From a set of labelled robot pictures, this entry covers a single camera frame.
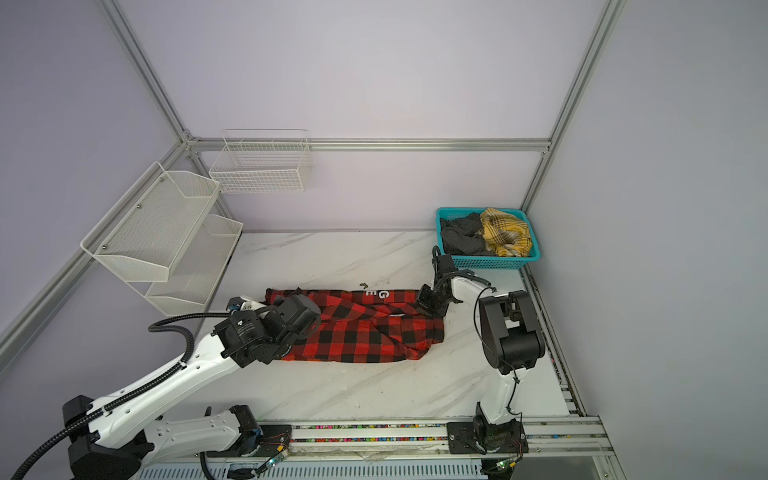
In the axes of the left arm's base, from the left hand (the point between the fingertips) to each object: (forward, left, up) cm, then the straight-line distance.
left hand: (291, 304), depth 73 cm
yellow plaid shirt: (+36, -65, -11) cm, 75 cm away
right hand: (+11, -33, -19) cm, 40 cm away
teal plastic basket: (+28, -62, -17) cm, 70 cm away
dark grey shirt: (+37, -50, -13) cm, 64 cm away
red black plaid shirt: (+4, -18, -19) cm, 26 cm away
